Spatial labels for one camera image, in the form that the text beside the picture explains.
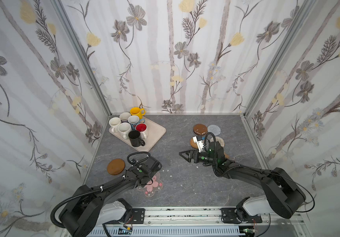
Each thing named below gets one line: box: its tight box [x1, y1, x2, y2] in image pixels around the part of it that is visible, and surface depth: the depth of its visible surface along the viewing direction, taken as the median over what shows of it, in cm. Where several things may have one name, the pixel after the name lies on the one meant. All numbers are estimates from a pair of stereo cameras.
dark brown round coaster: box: [193, 123, 208, 136], surface depth 113 cm
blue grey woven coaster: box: [207, 124, 221, 136], surface depth 113 cm
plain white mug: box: [108, 117, 122, 133], surface depth 104 cm
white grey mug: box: [119, 112, 131, 123], surface depth 111 cm
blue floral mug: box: [130, 118, 146, 131], surface depth 104 cm
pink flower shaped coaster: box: [136, 172, 164, 198], surface depth 85 cm
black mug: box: [128, 130, 146, 148], surface depth 99 cm
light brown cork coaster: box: [106, 158, 126, 176], surface depth 94 cm
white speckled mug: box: [117, 122, 131, 140], surface depth 103 cm
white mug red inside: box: [135, 122, 148, 140], surface depth 103 cm
